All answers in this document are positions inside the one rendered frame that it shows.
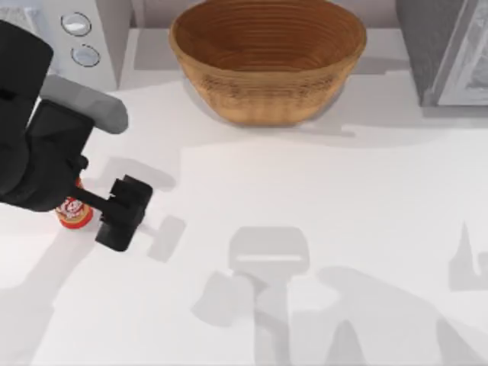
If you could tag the small round microwave knob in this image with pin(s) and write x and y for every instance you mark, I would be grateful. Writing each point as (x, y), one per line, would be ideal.
(85, 55)

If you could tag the pale microwave oven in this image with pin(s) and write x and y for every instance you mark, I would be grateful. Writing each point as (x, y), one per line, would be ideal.
(108, 42)

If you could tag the red and white can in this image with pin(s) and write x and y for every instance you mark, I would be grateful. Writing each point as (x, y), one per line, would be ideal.
(74, 219)

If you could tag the brown woven basket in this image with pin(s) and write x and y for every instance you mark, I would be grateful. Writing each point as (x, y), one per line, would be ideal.
(267, 76)

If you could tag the large round microwave knob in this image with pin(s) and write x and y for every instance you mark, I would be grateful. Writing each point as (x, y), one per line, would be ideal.
(76, 23)

